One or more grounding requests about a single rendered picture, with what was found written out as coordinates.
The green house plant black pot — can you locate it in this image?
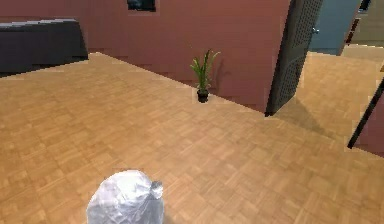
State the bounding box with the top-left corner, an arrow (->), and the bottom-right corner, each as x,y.
189,49 -> 222,104

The white tied garbage bag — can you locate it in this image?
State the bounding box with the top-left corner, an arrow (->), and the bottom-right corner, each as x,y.
86,169 -> 165,224

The dark grey room door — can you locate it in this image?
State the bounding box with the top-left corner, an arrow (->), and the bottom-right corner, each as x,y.
265,0 -> 324,117

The blue room door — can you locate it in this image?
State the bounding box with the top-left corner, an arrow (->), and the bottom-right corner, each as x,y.
308,0 -> 362,56

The dark framed wall picture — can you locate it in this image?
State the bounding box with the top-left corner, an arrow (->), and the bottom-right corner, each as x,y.
126,0 -> 157,13

